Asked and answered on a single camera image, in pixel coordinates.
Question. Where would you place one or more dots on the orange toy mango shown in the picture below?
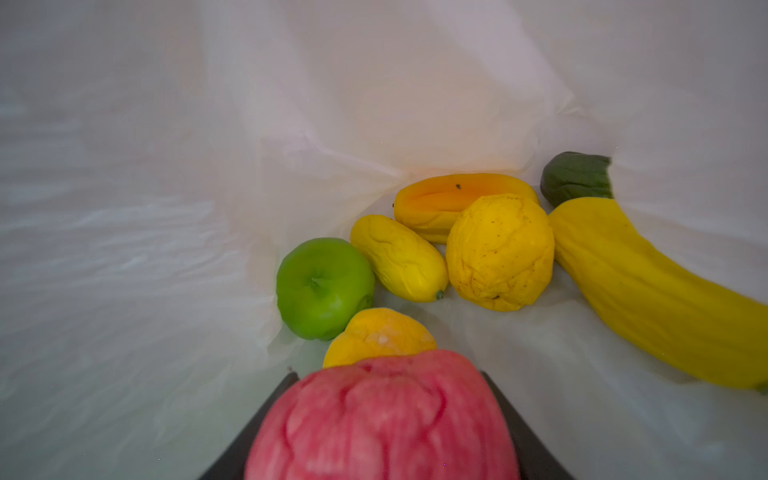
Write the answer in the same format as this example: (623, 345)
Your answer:
(431, 207)

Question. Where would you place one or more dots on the yellow toy lemon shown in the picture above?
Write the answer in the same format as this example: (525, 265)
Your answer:
(406, 264)

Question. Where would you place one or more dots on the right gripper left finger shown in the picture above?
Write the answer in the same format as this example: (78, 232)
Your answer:
(231, 464)

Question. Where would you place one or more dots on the yellow toy banana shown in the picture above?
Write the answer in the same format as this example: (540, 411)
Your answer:
(697, 326)

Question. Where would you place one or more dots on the yellow toy orange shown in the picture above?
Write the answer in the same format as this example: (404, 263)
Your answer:
(500, 252)

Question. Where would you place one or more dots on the small orange toy fruit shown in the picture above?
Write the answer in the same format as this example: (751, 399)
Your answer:
(378, 332)

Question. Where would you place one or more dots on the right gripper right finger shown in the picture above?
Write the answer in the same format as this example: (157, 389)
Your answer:
(534, 459)

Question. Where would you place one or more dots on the white plastic bag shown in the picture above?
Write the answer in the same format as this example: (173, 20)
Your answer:
(159, 158)

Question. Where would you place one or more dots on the red toy apple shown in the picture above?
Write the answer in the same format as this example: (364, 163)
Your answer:
(426, 416)

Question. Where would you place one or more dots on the green toy apple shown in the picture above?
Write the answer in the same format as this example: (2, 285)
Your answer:
(321, 285)

